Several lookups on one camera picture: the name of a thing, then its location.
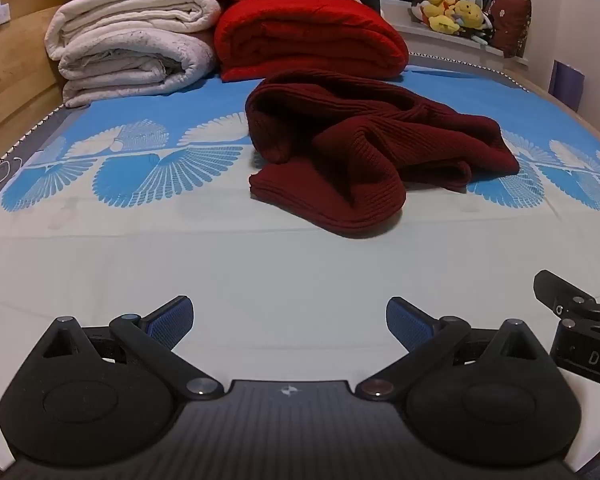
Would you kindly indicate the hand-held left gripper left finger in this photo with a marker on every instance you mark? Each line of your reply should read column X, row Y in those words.
column 172, row 322

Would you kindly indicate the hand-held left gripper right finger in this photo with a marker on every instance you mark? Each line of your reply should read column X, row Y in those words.
column 407, row 325

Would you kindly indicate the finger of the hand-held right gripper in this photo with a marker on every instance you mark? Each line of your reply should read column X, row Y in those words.
column 555, row 295

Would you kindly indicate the dark red knit sweater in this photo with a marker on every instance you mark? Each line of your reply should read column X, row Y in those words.
column 360, row 150

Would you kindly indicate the purple box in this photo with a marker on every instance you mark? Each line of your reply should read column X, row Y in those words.
column 567, row 85

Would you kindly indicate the grey-white folded blanket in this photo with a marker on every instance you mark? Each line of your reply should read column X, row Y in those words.
column 130, row 67

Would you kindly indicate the dark red cushion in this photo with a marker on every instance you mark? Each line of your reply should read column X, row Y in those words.
column 510, row 25

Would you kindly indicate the white window sill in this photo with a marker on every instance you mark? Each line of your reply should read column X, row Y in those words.
column 420, row 35

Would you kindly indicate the yellow plush toy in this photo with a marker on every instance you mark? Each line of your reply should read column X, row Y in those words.
column 470, row 12
column 437, row 10

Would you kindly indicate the wooden headboard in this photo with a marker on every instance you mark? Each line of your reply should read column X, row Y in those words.
column 15, row 70

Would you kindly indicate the red folded blanket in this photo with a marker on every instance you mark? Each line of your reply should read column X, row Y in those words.
column 305, row 35

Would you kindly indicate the cream folded blanket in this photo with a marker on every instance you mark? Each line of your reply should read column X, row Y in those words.
column 130, row 10

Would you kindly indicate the wooden bed side rail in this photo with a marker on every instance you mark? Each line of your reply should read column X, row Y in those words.
column 580, row 120

